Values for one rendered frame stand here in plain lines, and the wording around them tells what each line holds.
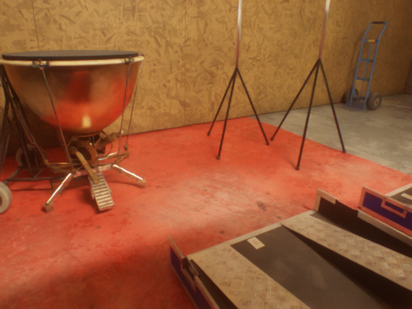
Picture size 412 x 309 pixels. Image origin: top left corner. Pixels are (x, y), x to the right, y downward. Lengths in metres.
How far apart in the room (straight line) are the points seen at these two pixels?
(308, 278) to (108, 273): 0.79
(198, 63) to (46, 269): 2.25
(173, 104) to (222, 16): 1.00
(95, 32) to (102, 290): 1.95
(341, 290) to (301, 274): 0.15
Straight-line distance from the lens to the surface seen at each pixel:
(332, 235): 1.44
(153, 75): 2.70
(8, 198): 1.74
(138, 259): 1.29
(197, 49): 2.90
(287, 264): 1.28
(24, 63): 1.38
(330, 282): 1.26
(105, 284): 1.22
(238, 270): 1.16
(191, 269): 1.05
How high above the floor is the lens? 0.88
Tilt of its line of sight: 22 degrees down
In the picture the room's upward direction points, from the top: 1 degrees clockwise
